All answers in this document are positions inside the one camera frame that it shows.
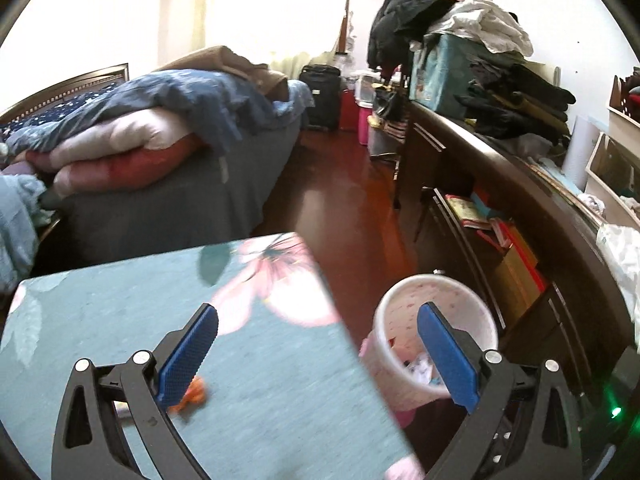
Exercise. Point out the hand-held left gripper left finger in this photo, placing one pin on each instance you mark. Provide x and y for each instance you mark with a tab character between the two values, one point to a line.
187	355

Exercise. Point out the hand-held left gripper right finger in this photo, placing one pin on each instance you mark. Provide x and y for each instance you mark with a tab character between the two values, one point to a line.
450	355

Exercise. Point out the white speckled waste bin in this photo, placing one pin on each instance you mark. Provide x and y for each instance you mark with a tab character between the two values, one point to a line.
400	310

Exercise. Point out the orange scrap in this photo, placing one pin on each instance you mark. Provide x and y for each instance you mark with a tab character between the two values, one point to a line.
197	392

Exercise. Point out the teal floral tablecloth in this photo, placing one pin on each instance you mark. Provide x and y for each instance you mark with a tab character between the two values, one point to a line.
275	385

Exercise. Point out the stack of red books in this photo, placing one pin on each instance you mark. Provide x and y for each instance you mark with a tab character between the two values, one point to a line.
520	255

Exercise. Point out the dark grey bed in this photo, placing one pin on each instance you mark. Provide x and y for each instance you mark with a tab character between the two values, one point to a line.
175	210

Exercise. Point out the white plastic bag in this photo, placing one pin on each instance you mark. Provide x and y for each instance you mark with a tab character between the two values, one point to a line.
622	260

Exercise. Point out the dark wooden sideboard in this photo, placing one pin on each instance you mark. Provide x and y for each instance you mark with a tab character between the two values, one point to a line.
415	160

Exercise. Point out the light blue blanket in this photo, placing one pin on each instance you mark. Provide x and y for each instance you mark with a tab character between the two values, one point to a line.
17	220

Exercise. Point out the pink folded quilt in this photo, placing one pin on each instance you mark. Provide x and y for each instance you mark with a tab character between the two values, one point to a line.
125	145

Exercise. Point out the pink plastic bin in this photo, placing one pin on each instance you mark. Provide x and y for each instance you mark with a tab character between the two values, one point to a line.
364	127

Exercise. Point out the dark folded clothes pile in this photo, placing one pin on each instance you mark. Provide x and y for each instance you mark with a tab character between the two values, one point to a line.
520	105

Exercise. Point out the black handbag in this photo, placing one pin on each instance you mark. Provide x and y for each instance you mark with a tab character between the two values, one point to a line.
387	102

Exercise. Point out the red container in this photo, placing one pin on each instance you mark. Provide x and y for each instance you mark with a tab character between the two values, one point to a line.
349	110

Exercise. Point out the teal storage box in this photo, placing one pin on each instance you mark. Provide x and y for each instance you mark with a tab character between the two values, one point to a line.
450	75

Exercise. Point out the white plastic container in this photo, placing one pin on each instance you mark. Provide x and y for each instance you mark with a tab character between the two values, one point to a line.
365	87

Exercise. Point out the black suitcase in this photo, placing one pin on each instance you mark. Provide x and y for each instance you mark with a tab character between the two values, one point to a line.
320	95

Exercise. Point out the dark wooden headboard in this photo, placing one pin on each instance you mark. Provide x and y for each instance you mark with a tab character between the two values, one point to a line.
75	85

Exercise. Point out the tan cloth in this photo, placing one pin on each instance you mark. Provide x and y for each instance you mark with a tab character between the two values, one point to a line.
225	60

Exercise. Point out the white clothes pile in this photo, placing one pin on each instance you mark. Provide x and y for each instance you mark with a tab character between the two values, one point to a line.
490	20

